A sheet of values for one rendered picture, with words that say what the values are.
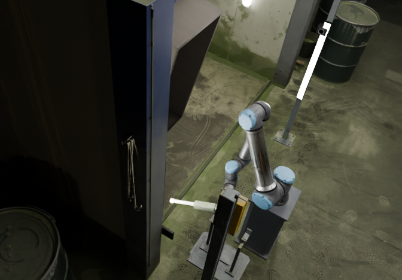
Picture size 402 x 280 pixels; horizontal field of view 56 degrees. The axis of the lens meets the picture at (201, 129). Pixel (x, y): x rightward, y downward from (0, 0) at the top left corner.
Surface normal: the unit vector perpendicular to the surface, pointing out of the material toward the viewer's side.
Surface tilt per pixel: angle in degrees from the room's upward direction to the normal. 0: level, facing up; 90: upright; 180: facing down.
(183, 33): 12
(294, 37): 90
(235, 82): 0
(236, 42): 90
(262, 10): 90
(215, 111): 0
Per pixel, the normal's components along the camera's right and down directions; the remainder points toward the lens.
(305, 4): -0.51, 0.58
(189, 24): 0.28, -0.60
